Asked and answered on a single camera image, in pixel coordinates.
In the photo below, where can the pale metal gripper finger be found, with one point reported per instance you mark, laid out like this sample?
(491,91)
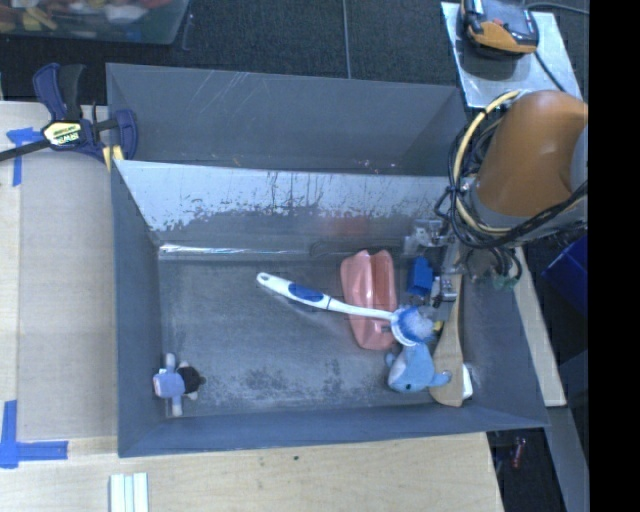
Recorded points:
(436,295)
(450,290)

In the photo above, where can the small blue block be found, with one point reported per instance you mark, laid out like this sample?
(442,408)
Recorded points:
(420,275)

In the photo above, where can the pale wooden spatula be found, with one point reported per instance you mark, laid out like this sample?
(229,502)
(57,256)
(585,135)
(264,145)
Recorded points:
(449,350)

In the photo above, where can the blue plush toy animal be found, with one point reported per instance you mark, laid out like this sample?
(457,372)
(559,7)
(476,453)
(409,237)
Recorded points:
(415,367)

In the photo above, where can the white and blue dish brush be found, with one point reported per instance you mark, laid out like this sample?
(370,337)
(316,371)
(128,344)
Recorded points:
(310,296)

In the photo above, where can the grey metal bin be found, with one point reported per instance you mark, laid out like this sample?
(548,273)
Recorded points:
(260,345)

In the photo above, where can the small doll in blue shirt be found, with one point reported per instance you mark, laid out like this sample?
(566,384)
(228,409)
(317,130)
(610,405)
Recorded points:
(172,384)

